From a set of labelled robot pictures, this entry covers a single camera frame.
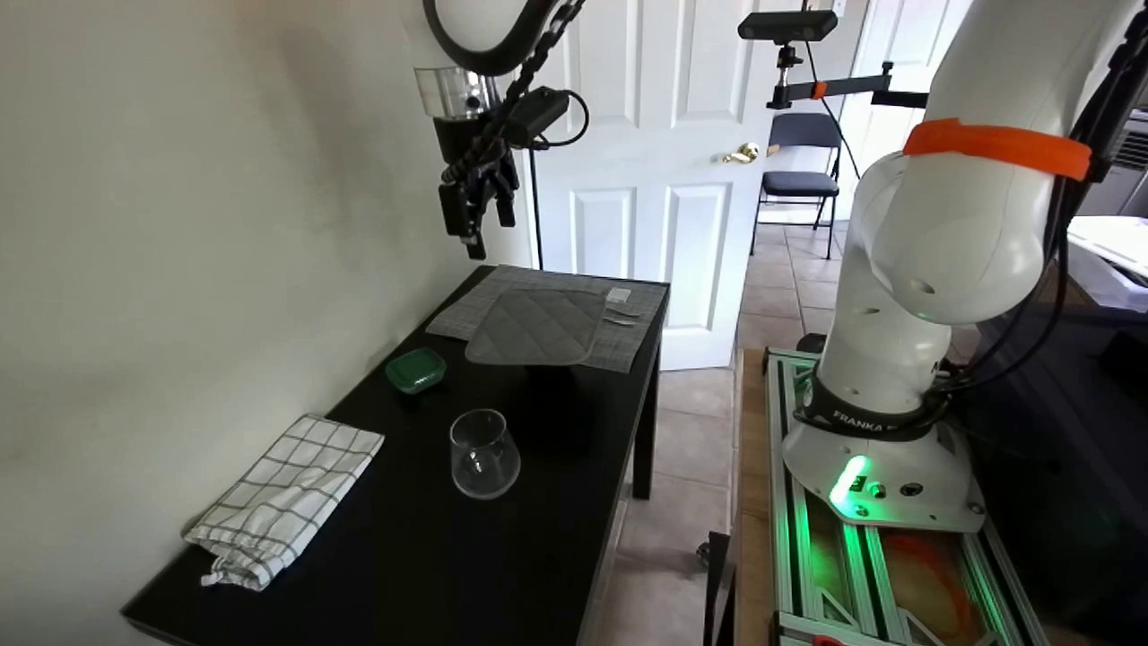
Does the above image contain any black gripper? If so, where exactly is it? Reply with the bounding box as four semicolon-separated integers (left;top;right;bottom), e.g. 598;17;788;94
434;111;523;263

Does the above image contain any clear glass cup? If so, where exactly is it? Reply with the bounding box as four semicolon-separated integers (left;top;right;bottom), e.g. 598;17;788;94
444;407;523;502

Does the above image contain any green round lid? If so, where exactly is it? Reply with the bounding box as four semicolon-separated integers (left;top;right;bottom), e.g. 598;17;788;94
385;343;451;398

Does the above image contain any white panelled door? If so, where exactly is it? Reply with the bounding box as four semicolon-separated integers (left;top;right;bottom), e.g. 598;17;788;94
837;0;978;184
523;0;868;372

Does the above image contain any grey woven placemat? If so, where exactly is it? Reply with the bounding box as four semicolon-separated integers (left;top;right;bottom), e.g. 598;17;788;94
422;267;672;376

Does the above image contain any blue folding chair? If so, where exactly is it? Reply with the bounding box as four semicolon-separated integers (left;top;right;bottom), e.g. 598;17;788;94
745;106;847;263

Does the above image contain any white checked dish towel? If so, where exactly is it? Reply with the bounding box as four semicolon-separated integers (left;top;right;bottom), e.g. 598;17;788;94
181;411;386;596

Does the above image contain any black table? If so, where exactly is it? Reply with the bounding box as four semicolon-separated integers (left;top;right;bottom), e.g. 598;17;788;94
119;263;673;646

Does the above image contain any wooden workbench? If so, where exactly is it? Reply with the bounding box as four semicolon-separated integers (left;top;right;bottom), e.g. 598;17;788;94
730;343;781;646

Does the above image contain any black bench clamp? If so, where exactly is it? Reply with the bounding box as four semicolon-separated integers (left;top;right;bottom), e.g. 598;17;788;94
695;531;734;646

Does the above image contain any white box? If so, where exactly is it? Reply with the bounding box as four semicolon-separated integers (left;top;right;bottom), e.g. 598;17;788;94
1060;212;1148;317

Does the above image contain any black tripod leg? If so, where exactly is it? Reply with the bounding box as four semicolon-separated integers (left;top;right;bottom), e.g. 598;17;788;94
1070;38;1148;159

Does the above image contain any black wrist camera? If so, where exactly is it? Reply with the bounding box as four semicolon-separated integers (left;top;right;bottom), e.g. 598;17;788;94
500;82;574;149

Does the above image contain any brass door handle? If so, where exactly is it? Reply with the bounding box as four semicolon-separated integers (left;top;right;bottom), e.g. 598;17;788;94
709;141;765;167

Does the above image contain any black stereo camera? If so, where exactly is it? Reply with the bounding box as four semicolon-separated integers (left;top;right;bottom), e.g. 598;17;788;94
734;6;842;45

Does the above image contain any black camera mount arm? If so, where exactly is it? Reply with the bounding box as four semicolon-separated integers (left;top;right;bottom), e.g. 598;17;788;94
765;38;934;114

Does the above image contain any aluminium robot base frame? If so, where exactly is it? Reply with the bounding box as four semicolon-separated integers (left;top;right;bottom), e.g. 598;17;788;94
765;343;1055;646

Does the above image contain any orange strap on arm base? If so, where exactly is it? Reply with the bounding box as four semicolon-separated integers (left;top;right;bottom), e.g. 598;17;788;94
901;114;1097;185

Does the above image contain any black base cable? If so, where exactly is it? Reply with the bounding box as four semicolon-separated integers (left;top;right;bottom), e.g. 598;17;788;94
948;175;1081;398

